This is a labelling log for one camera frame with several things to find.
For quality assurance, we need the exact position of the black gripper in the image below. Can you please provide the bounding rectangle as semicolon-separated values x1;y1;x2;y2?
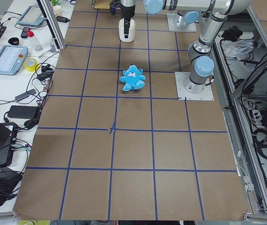
109;0;120;15
120;4;135;38

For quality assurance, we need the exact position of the white lidded trash can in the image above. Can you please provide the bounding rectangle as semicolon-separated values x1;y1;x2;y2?
119;18;135;42

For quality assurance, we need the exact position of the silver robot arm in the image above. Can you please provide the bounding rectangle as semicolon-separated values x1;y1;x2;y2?
143;0;252;43
144;0;234;94

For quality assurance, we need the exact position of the paper cup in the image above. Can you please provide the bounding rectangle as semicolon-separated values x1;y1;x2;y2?
53;5;62;16

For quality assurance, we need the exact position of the blue plush teddy bear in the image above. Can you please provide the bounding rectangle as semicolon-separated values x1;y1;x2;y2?
120;64;146;91

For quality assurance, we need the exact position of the upper teach pendant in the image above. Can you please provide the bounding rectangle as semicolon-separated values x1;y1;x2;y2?
16;6;45;27

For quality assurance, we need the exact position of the teach pendant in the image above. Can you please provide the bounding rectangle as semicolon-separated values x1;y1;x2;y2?
16;6;45;27
0;45;28;75

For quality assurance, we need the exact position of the clear plastic bottle red cap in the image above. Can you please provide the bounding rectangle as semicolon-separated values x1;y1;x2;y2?
27;29;43;51

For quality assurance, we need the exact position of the yellow tape roll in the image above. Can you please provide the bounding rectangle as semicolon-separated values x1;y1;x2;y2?
22;58;38;72

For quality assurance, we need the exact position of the black round dish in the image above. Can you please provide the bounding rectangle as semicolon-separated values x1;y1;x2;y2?
8;37;20;46

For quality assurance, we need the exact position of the black cloth bundle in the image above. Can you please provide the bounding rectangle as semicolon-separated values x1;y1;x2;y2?
221;25;243;42

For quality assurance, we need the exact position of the lower teach pendant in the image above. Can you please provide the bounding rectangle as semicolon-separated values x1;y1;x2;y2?
0;45;28;75

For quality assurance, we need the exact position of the black power brick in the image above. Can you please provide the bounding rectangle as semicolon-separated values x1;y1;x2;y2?
7;105;38;119

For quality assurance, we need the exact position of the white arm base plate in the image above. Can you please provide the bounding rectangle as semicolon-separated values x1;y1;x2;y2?
167;13;197;32
175;72;214;101

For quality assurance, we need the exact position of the aluminium frame post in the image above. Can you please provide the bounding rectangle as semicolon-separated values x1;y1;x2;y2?
37;0;65;50

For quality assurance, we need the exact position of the aluminium frame cable tray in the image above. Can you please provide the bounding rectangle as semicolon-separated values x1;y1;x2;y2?
215;0;267;219

